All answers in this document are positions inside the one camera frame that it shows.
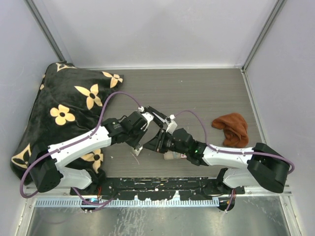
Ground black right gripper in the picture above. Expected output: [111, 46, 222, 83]
[143, 128, 189, 155]

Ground red white staple box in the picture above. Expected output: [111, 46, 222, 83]
[163, 151, 187, 160]

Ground black stapler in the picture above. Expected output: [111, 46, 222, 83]
[144, 106, 171, 128]

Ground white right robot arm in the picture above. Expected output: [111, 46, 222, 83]
[143, 115, 290, 194]

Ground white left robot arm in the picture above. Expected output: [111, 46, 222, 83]
[29, 111, 154, 195]

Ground black floral cushion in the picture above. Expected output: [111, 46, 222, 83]
[10, 61, 124, 178]

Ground orange brown cloth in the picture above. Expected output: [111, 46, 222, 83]
[212, 113, 249, 148]

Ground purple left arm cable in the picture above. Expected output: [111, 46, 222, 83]
[20, 91, 144, 198]

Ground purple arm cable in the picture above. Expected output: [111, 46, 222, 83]
[20, 91, 144, 198]
[172, 110, 295, 175]

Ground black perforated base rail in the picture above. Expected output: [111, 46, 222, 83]
[78, 177, 231, 201]

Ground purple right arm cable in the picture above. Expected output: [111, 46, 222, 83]
[172, 110, 295, 175]

